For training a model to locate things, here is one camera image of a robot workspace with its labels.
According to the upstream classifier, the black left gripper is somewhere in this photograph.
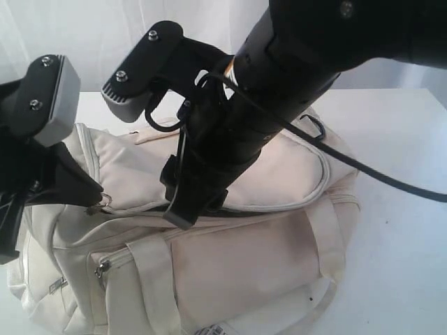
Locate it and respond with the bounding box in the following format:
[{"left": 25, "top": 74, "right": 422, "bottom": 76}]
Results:
[{"left": 1, "top": 80, "right": 103, "bottom": 265}]

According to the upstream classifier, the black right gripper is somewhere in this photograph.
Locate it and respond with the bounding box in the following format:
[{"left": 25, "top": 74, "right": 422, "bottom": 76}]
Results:
[{"left": 161, "top": 52, "right": 279, "bottom": 230}]

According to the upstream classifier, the cream fabric duffel bag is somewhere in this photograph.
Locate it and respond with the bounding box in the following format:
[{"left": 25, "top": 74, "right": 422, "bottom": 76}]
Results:
[{"left": 7, "top": 124, "right": 360, "bottom": 334}]

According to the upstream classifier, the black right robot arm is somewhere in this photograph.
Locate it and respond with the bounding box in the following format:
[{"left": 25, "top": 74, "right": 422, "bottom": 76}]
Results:
[{"left": 161, "top": 1, "right": 446, "bottom": 230}]

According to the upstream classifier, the white paper label tag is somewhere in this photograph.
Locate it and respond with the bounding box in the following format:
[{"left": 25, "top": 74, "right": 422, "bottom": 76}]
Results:
[{"left": 194, "top": 312, "right": 242, "bottom": 335}]

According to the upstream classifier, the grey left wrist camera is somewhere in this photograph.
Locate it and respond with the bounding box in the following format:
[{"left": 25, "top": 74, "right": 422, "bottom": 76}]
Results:
[{"left": 7, "top": 54, "right": 80, "bottom": 147}]

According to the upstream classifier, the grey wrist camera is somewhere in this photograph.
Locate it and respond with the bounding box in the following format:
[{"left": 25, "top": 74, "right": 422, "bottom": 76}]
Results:
[
  {"left": 7, "top": 54, "right": 80, "bottom": 147},
  {"left": 101, "top": 21, "right": 184, "bottom": 123}
]

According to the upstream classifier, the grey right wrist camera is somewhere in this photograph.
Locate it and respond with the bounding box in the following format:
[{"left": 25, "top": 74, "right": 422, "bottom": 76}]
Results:
[{"left": 101, "top": 21, "right": 184, "bottom": 123}]

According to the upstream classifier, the black camera cable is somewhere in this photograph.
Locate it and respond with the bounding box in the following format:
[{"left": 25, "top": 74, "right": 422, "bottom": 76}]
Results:
[{"left": 142, "top": 69, "right": 447, "bottom": 204}]

